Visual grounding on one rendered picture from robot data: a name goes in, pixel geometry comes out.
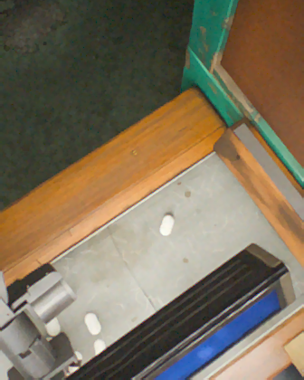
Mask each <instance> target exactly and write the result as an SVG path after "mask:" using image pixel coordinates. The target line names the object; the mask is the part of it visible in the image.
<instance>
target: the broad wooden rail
mask: <svg viewBox="0 0 304 380"><path fill-rule="evenodd" d="M227 129H228V126H227V124H226V122H225V121H224V120H223V118H222V117H221V115H220V114H219V113H218V112H217V110H216V109H214V107H213V106H212V104H211V103H210V101H209V99H207V98H206V96H205V95H204V93H203V92H202V91H201V90H200V89H199V88H198V87H197V86H196V85H195V86H192V87H191V88H190V89H189V90H185V91H184V92H182V93H181V94H179V95H177V96H176V97H174V98H173V99H171V100H170V101H169V102H168V103H167V104H165V105H163V106H162V107H160V108H159V109H157V110H154V111H152V112H151V113H150V114H149V115H147V116H145V117H144V118H143V119H141V120H140V121H138V122H137V123H135V124H134V125H132V126H131V127H130V128H128V129H126V130H123V131H122V132H120V133H119V134H118V135H117V136H115V137H113V138H112V139H111V140H109V141H108V142H106V143H105V144H103V145H102V146H100V147H98V148H95V149H94V150H93V151H91V152H90V153H89V154H88V155H86V156H85V157H82V158H81V159H79V160H78V161H76V162H75V163H74V164H73V165H71V166H69V167H68V168H64V169H63V170H62V171H61V172H59V173H58V174H56V175H55V176H53V177H52V178H51V179H49V180H47V181H46V182H44V183H43V184H41V185H39V186H38V187H36V188H34V189H32V190H31V191H30V192H29V193H27V194H26V195H24V196H22V197H21V198H19V199H18V200H16V201H14V202H13V203H11V204H10V205H8V206H7V207H6V208H5V209H4V210H1V211H0V270H1V271H2V273H3V276H4V280H5V286H6V287H7V286H8V285H9V284H11V283H12V282H13V281H15V280H16V279H18V278H19V279H21V278H22V277H23V276H25V275H26V274H29V273H31V272H32V271H34V270H36V269H37V268H39V267H40V266H42V265H43V264H45V263H50V262H52V261H53V260H55V259H56V258H58V257H59V256H61V255H62V254H64V253H65V252H67V251H68V250H69V249H71V247H74V246H76V245H77V244H79V243H80V242H82V241H83V240H85V239H86V238H88V237H89V236H91V235H92V234H93V233H95V232H96V231H98V230H99V229H100V228H101V227H103V226H104V225H107V224H109V223H111V222H112V221H113V220H114V219H115V218H117V217H118V216H120V215H121V214H123V213H125V212H126V211H127V210H128V209H130V208H131V207H132V206H135V205H136V204H138V203H140V202H141V201H143V200H144V199H146V198H147V197H148V196H150V195H151V194H152V193H154V192H155V191H156V190H157V189H159V188H160V187H163V186H165V185H167V184H168V183H170V181H172V180H173V179H175V178H176V177H177V176H179V175H181V174H182V173H184V172H185V171H186V170H187V169H189V168H191V167H192V166H194V165H196V164H197V163H199V162H200V161H202V160H203V159H205V158H206V157H208V155H210V154H211V153H213V152H214V150H213V145H214V143H215V142H216V141H217V140H218V139H219V138H220V136H221V135H222V134H223V133H224V132H225V131H226V130H227Z"/></svg>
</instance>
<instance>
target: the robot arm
mask: <svg viewBox="0 0 304 380"><path fill-rule="evenodd" d="M77 299H78V298H77V296H76V294H75V293H74V292H73V291H72V290H71V288H70V287H69V284H68V283H67V282H66V281H65V279H64V278H63V277H62V275H61V274H60V273H59V272H58V271H57V270H55V269H54V268H53V266H52V265H51V264H50V263H45V264H43V265H42V266H40V267H39V268H37V269H36V270H34V271H32V272H31V273H29V274H26V275H25V276H23V277H22V278H21V279H19V278H18V279H16V280H15V281H13V282H12V283H11V284H9V285H8V286H7V287H6V286H5V280H4V276H3V273H2V271H1V270H0V350H1V351H2V352H3V353H4V356H5V357H6V358H7V359H8V360H9V361H10V363H11V364H12V365H13V366H12V367H10V368H9V369H8V370H7V372H6V373H7V377H8V380H62V379H64V378H65V377H67V374H66V372H65V370H64V368H65V367H66V366H68V365H69V364H71V363H72V362H73V361H74V362H75V363H77V362H78V360H79V358H78V357H77V355H76V353H75V352H74V351H73V349H72V347H71V342H70V340H69V338H68V337H67V336H66V334H65V333H64V332H61V333H60V334H58V335H57V336H56V337H54V338H52V339H51V340H49V341H48V340H47V339H46V338H45V337H44V335H43V334H42V333H41V331H40V330H39V328H38V327H37V326H36V325H34V323H33V322H32V321H31V319H30V318H29V317H28V316H27V314H26V313H25V312H24V309H25V308H28V310H29V311H30V312H31V313H32V315H33V316H34V317H35V319H36V320H37V321H38V322H39V323H40V322H41V321H42V322H43V323H45V325H46V324H47V323H49V322H50V321H52V320H54V319H55V318H56V317H57V316H59V315H60V314H61V313H62V312H63V311H64V310H66V309H67V308H68V307H69V306H70V305H71V304H72V303H73V302H74V301H75V300H77Z"/></svg>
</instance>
